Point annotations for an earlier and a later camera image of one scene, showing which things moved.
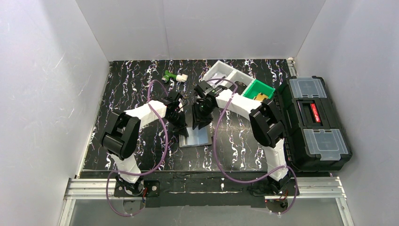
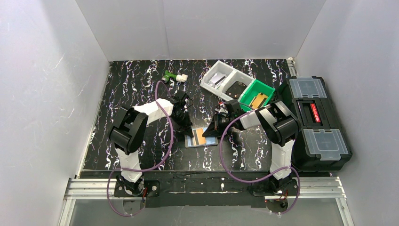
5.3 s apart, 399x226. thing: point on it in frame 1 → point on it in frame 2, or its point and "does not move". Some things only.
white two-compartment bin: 221,74 does not move
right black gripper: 202,114 → 220,121
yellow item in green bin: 259,97 does not move
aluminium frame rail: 329,188 does not move
